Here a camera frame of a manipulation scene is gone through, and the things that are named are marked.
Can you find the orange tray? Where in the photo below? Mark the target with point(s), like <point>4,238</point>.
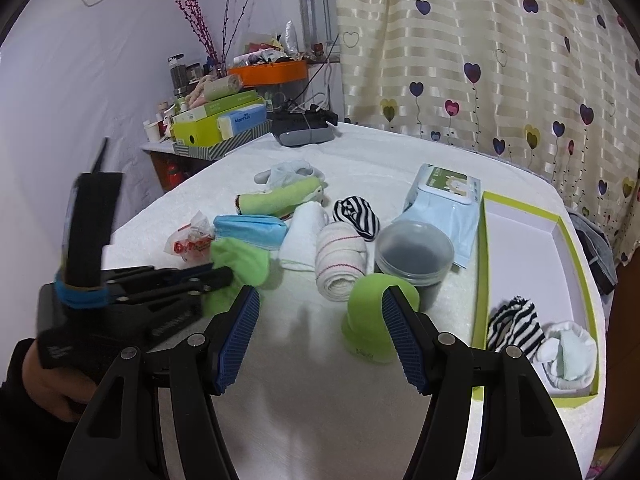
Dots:
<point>271,74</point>

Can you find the grey black controller device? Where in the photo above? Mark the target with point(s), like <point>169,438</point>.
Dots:
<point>294,130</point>

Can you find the beige rolled cloth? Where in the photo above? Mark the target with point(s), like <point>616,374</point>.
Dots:
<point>209,89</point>

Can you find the white rolled towel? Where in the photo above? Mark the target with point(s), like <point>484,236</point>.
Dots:
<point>299,248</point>

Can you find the grey blue clothes pile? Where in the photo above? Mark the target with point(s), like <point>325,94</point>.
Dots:
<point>598,251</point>

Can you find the purple flower branches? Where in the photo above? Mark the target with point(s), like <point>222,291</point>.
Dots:
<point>216,31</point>

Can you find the clear round plastic container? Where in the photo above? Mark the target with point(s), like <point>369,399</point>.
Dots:
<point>417,252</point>

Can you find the cream heart-patterned curtain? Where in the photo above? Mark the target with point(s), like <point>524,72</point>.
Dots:
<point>549,85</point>

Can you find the striped base box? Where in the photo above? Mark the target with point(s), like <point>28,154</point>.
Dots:
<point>217,151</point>

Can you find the black white striped sock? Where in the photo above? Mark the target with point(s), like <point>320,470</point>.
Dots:
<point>515,323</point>
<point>357,212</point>

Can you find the bright green sock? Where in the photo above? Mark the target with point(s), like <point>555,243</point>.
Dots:
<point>250,266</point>

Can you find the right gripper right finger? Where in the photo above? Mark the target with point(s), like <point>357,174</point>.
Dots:
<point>411,339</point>

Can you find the grey white sock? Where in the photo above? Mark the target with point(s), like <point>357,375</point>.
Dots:
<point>286,173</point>

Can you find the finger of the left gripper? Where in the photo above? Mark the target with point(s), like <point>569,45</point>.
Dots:
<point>148,275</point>
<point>152,301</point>

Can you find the red white snack packet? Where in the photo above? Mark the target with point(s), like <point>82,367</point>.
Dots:
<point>191,243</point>

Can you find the dark plastic bottle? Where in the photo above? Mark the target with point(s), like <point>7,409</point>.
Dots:
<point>179,77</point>

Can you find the blue white box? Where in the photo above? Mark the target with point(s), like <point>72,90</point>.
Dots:
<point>244,118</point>

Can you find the white green-rimmed cardboard box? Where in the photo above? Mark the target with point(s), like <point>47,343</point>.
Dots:
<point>527,251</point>

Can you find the left hand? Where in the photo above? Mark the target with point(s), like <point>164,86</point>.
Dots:
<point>57,391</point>

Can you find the white light blue sock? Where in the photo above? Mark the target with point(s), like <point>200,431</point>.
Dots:
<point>568,355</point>

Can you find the blue tissue pack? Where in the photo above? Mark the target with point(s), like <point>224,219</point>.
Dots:
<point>259,230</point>

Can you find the light blue wet wipes pack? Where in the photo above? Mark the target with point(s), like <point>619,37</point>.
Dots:
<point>449,201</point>

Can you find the white red-striped rolled cloth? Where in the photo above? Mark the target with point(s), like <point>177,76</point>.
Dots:
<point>341,260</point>

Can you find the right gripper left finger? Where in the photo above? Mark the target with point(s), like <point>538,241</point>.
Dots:
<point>228,336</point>

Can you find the green yellow box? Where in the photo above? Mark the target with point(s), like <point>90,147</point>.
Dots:
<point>198,127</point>

